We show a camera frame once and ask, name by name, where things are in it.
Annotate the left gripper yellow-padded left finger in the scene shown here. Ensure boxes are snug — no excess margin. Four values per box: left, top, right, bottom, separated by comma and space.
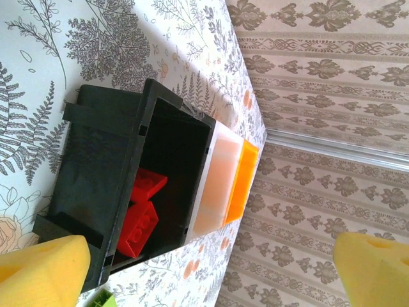
0, 235, 92, 307

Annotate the left gripper yellow-padded right finger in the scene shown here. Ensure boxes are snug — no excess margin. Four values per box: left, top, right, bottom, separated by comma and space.
333, 232, 409, 307

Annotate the red lego brick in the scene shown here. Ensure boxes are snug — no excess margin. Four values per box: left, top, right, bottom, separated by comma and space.
116, 200, 160, 258
132, 168, 169, 203

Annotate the black plastic bin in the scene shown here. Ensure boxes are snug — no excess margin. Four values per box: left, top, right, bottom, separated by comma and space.
31, 78, 218, 287

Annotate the orange plastic bin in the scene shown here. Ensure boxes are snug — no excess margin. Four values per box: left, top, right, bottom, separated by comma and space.
223, 139, 260, 226

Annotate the white plastic bin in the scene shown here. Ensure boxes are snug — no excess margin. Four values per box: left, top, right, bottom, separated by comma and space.
191, 120, 245, 239

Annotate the green lego brick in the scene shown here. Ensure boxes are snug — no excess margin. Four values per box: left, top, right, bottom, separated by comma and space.
76, 286, 118, 307

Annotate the floral patterned table cover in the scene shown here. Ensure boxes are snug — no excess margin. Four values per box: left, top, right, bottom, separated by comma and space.
0, 0, 268, 307

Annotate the aluminium frame post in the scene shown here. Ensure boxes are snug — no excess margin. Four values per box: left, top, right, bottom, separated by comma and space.
265, 127, 409, 173

